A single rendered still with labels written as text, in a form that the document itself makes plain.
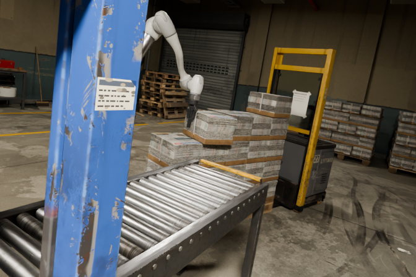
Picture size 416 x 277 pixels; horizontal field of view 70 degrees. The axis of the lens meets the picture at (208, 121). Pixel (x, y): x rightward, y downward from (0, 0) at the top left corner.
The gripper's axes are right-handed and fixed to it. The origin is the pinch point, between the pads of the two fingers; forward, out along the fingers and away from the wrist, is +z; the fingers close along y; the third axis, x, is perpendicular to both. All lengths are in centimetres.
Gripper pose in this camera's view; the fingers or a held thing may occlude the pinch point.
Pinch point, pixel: (189, 123)
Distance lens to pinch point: 251.1
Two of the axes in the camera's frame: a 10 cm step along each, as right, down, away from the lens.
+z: -2.1, 9.7, 1.0
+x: -7.4, -1.0, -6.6
